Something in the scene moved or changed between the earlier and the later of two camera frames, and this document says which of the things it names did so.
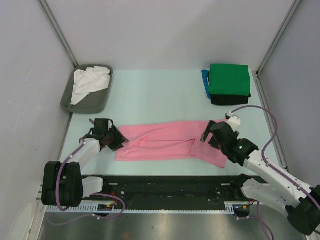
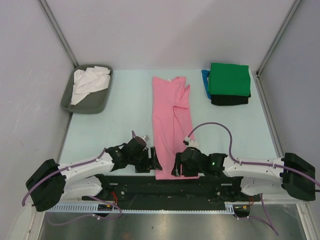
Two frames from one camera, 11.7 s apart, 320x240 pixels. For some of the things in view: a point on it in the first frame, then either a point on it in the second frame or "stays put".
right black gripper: [207, 132] → [176, 170]
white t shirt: [92, 79] stays put
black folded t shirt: [229, 100] stays put
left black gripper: [120, 138] → [146, 167]
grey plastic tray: [93, 103] stays put
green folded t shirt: [230, 79] stays put
